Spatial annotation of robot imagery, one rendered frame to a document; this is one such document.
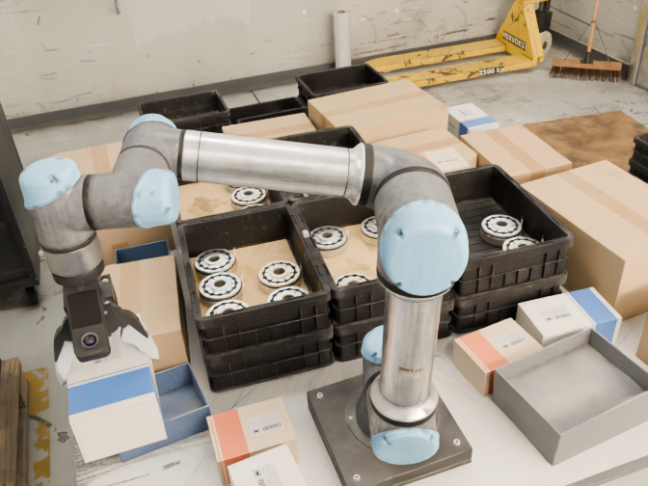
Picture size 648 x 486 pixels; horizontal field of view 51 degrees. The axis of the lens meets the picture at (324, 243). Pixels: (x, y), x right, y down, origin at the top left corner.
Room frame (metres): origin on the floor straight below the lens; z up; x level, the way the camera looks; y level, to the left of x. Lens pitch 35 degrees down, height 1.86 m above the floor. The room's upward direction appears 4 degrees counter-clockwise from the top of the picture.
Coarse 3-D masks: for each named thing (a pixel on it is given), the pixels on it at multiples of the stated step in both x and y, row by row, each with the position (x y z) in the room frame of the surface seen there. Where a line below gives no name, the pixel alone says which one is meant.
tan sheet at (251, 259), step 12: (240, 252) 1.47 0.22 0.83; (252, 252) 1.47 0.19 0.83; (264, 252) 1.46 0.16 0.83; (276, 252) 1.46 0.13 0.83; (288, 252) 1.45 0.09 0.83; (192, 264) 1.43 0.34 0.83; (240, 264) 1.41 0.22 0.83; (252, 264) 1.41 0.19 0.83; (264, 264) 1.41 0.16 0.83; (252, 276) 1.36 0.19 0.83; (252, 288) 1.31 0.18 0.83; (240, 300) 1.27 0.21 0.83; (252, 300) 1.26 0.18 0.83; (264, 300) 1.26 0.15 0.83; (204, 312) 1.23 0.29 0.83
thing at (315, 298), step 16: (272, 208) 1.51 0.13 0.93; (288, 208) 1.51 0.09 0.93; (192, 224) 1.46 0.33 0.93; (304, 240) 1.38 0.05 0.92; (320, 272) 1.23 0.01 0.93; (192, 288) 1.20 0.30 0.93; (192, 304) 1.14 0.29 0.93; (272, 304) 1.12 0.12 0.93; (288, 304) 1.13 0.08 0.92; (304, 304) 1.14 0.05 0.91; (208, 320) 1.09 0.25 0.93; (224, 320) 1.09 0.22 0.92; (240, 320) 1.10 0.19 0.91
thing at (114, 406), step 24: (120, 336) 0.82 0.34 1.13; (96, 360) 0.77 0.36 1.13; (120, 360) 0.77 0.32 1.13; (144, 360) 0.76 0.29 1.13; (72, 384) 0.72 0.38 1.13; (96, 384) 0.72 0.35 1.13; (120, 384) 0.71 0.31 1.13; (144, 384) 0.71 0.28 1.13; (72, 408) 0.67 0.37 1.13; (96, 408) 0.67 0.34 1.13; (120, 408) 0.67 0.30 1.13; (144, 408) 0.68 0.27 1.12; (96, 432) 0.66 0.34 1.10; (120, 432) 0.67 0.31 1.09; (144, 432) 0.68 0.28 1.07; (96, 456) 0.65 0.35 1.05
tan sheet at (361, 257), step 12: (348, 228) 1.55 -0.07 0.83; (360, 228) 1.55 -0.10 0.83; (348, 240) 1.49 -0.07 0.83; (360, 240) 1.49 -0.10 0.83; (348, 252) 1.44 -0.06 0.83; (360, 252) 1.43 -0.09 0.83; (372, 252) 1.43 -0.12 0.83; (336, 264) 1.39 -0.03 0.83; (348, 264) 1.38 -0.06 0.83; (360, 264) 1.38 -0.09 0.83; (372, 264) 1.38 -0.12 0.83; (336, 276) 1.34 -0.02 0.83; (372, 276) 1.33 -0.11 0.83
